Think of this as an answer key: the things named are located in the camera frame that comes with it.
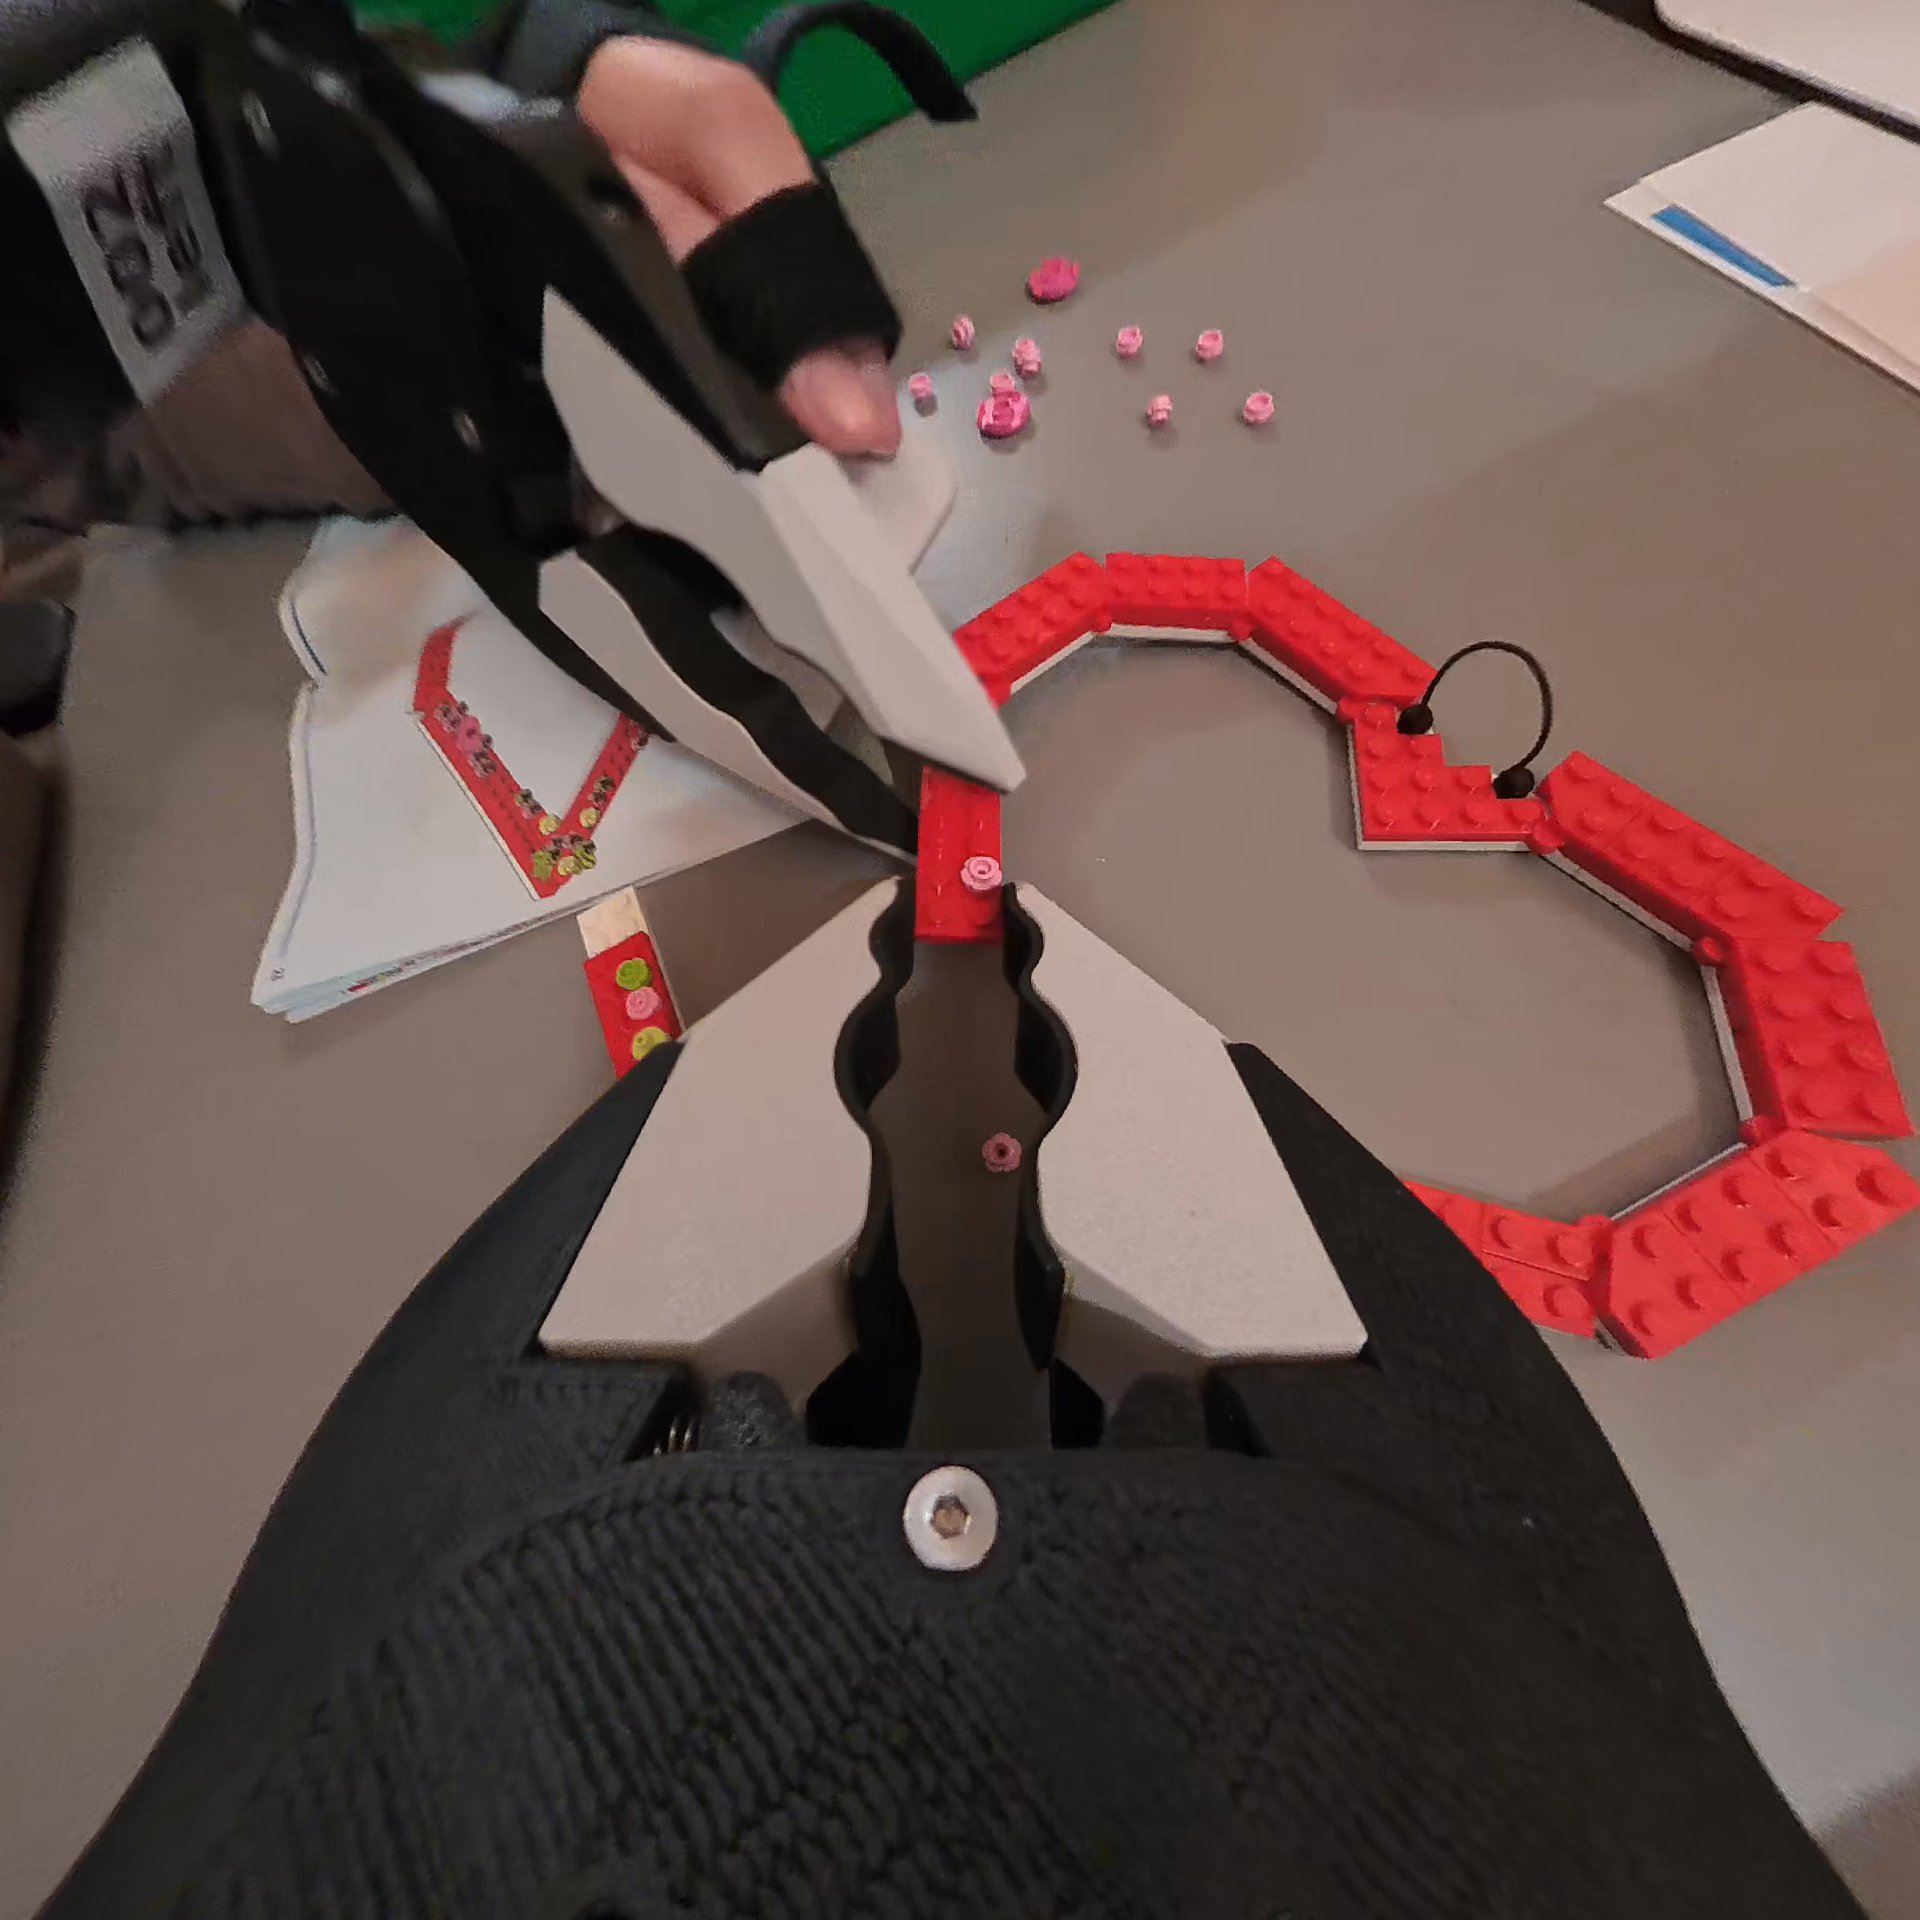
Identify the person's left hand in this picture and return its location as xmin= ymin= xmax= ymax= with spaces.
xmin=574 ymin=31 xmax=904 ymax=462

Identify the green baseplate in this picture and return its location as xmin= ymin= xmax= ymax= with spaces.
xmin=356 ymin=0 xmax=1119 ymax=159

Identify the group of pink lego studs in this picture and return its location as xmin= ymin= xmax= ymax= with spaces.
xmin=903 ymin=311 xmax=1279 ymax=435

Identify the person's left forearm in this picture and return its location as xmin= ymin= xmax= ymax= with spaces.
xmin=486 ymin=0 xmax=818 ymax=107

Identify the lego instruction booklet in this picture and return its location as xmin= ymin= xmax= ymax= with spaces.
xmin=251 ymin=510 xmax=903 ymax=1024

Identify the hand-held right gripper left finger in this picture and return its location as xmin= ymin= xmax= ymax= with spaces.
xmin=538 ymin=877 xmax=928 ymax=1448

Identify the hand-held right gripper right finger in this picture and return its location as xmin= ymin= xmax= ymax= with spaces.
xmin=1000 ymin=880 xmax=1371 ymax=1448

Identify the red lego strip with flowers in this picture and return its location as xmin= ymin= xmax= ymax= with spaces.
xmin=576 ymin=885 xmax=687 ymax=1079

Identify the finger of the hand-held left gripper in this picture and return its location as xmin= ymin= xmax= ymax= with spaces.
xmin=539 ymin=288 xmax=1032 ymax=798
xmin=535 ymin=522 xmax=923 ymax=864

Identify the black lego string loop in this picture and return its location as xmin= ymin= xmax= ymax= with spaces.
xmin=1395 ymin=642 xmax=1555 ymax=800

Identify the red lego plate strip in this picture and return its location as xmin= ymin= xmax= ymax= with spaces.
xmin=912 ymin=765 xmax=1008 ymax=946

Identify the red lego heart frame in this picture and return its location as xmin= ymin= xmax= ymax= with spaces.
xmin=948 ymin=550 xmax=1920 ymax=1362

